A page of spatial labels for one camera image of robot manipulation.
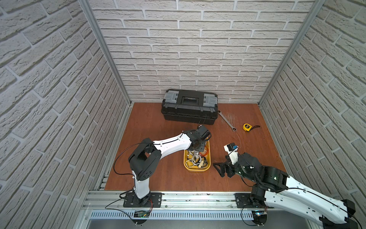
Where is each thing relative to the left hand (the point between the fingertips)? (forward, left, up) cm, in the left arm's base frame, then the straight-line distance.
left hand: (202, 145), depth 88 cm
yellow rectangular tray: (-14, +5, -4) cm, 15 cm away
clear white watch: (-7, +4, -5) cm, 10 cm away
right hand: (-14, -8, +10) cm, 19 cm away
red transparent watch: (-4, -1, -3) cm, 5 cm away
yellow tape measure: (+17, -35, -4) cm, 40 cm away
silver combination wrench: (+17, -25, -5) cm, 30 cm away
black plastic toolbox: (+24, +7, +10) cm, 27 cm away
